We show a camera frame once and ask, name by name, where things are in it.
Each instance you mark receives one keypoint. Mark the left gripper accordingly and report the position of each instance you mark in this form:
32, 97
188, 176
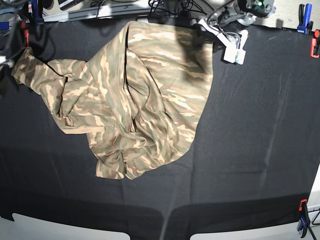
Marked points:
203, 36

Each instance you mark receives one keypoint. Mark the camouflage t-shirt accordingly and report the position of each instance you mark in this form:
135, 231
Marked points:
139, 99

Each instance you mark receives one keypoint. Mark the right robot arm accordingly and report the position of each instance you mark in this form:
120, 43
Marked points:
9, 20

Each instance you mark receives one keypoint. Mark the blue clamp right rear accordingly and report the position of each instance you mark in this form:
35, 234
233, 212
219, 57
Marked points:
304, 14

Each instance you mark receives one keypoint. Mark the blue clamp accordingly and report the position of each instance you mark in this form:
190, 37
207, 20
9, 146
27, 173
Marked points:
304, 220
304, 14
37, 12

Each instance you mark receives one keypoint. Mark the red clamp right rear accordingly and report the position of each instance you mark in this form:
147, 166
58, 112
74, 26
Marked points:
315, 44

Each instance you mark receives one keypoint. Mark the red clamp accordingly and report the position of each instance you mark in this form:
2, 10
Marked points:
315, 44
25, 41

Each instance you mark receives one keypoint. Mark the blue clamp left rear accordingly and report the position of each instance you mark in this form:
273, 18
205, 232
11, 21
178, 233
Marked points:
37, 12

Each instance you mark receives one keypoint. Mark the red clamp left rear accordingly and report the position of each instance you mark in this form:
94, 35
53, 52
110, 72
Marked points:
25, 41

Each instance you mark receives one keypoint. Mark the blue clamp right front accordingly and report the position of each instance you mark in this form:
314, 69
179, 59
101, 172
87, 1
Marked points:
304, 220

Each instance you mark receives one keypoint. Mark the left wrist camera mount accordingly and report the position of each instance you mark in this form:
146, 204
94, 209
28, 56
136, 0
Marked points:
233, 42

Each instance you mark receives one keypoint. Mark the aluminium rail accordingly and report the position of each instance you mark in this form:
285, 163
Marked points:
105, 11

